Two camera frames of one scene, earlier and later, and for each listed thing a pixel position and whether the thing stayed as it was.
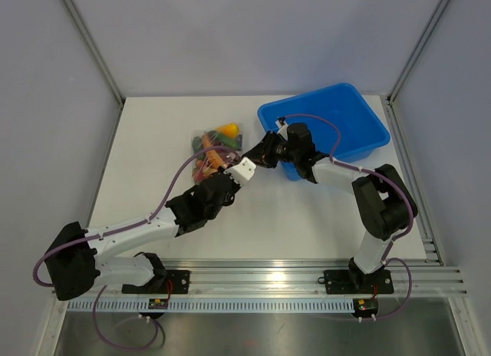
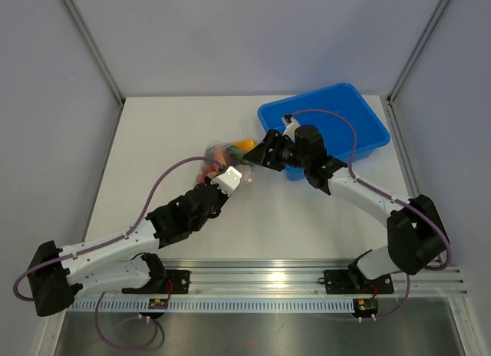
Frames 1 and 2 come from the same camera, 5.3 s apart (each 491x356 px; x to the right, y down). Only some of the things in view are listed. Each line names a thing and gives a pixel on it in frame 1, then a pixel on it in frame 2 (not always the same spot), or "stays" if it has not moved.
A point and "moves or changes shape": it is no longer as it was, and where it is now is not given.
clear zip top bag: [207, 163] moves or changes shape
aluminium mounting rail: [304, 276] stays
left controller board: [158, 304] stays
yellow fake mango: [229, 129] → [245, 145]
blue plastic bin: [362, 133] stays
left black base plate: [158, 285] stays
